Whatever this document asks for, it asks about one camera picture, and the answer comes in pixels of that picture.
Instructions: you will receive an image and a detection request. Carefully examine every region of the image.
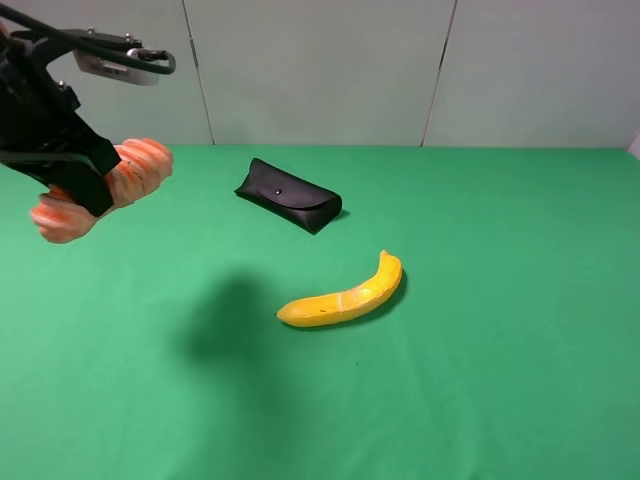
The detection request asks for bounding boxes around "black left camera cable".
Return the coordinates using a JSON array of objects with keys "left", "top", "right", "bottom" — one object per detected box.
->
[{"left": 0, "top": 7, "right": 177, "bottom": 76}]

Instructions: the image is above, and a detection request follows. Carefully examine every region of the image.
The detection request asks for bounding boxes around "orange ridged bread roll toy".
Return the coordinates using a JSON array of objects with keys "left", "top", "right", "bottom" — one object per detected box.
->
[{"left": 30, "top": 138, "right": 173, "bottom": 244}]

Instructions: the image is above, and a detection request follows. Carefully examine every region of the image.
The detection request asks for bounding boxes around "green table cloth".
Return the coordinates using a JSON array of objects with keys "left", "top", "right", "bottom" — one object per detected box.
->
[{"left": 1, "top": 146, "right": 639, "bottom": 479}]

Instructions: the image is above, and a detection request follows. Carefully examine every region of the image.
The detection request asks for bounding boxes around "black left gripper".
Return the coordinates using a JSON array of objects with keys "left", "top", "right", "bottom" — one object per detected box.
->
[{"left": 1, "top": 31, "right": 121, "bottom": 217}]

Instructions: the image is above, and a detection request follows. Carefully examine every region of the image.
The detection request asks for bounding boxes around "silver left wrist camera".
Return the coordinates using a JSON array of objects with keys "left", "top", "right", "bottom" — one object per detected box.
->
[{"left": 73, "top": 51, "right": 159, "bottom": 86}]

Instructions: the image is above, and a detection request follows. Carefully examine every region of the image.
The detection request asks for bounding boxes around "black glasses case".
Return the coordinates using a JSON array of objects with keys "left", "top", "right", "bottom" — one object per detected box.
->
[{"left": 234, "top": 158, "right": 343, "bottom": 234}]

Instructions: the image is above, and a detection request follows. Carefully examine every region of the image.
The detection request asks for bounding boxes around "yellow toy banana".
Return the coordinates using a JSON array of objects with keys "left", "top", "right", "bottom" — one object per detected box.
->
[{"left": 276, "top": 250, "right": 403, "bottom": 328}]

